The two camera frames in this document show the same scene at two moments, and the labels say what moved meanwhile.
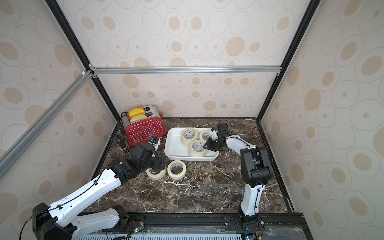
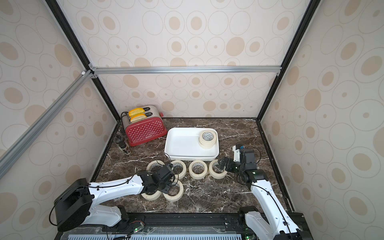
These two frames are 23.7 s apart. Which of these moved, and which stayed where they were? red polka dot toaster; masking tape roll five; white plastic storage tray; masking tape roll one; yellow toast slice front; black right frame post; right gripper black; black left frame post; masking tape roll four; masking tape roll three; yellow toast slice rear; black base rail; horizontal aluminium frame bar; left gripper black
Moved: left gripper black; right gripper black; masking tape roll five; masking tape roll three; masking tape roll one; masking tape roll four
Stayed: yellow toast slice rear; black left frame post; black right frame post; black base rail; yellow toast slice front; red polka dot toaster; horizontal aluminium frame bar; white plastic storage tray
